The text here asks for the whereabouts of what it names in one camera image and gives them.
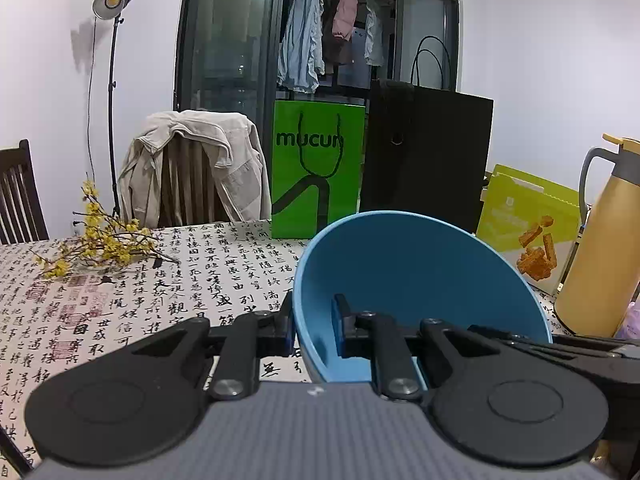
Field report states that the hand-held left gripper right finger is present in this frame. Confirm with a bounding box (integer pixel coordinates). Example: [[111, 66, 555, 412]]
[[334, 295, 501, 403]]

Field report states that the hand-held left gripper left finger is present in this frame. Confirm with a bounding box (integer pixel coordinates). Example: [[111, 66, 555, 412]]
[[134, 291, 295, 401]]

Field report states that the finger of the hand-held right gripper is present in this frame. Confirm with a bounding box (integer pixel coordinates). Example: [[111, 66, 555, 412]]
[[470, 326, 623, 360]]

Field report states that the blue bowl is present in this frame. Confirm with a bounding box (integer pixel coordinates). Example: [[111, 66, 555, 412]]
[[292, 211, 553, 386]]

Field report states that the purple tissue pack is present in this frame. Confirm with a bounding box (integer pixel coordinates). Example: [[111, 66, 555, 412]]
[[615, 300, 640, 341]]

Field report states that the yellow thermos jug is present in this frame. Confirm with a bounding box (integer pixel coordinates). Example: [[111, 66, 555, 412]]
[[555, 133, 640, 339]]

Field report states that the green paper bag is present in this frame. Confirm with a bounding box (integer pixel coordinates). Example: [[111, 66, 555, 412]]
[[270, 100, 366, 239]]

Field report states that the yellow-green snack box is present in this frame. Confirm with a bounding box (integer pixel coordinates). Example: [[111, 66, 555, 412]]
[[475, 164, 583, 297]]

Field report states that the beige jacket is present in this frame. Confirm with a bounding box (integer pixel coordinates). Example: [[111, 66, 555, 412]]
[[118, 109, 266, 228]]

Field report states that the dark wooden chair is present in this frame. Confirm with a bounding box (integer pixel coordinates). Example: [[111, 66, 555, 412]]
[[159, 135, 236, 228], [0, 139, 50, 246]]

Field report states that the black paper bag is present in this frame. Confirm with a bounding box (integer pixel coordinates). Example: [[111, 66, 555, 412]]
[[360, 35, 494, 235]]

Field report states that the yellow flower branch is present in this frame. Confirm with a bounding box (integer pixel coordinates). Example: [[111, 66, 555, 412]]
[[32, 180, 181, 278]]

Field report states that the light blue hanging shirt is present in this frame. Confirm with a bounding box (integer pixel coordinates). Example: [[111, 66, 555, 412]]
[[277, 0, 326, 93]]

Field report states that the white hanging garment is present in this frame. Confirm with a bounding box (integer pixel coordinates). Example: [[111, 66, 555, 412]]
[[364, 0, 386, 67]]

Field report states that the dark framed glass door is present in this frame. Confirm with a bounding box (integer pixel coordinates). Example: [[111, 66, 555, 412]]
[[174, 0, 461, 116]]

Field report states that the pink hanging jacket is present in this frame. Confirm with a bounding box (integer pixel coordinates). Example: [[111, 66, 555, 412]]
[[332, 0, 358, 41]]

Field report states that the studio light on stand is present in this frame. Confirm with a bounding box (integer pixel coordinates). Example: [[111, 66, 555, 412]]
[[91, 0, 136, 218]]

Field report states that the black light cable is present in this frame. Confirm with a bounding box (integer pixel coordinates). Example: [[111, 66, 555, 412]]
[[87, 17, 98, 183]]

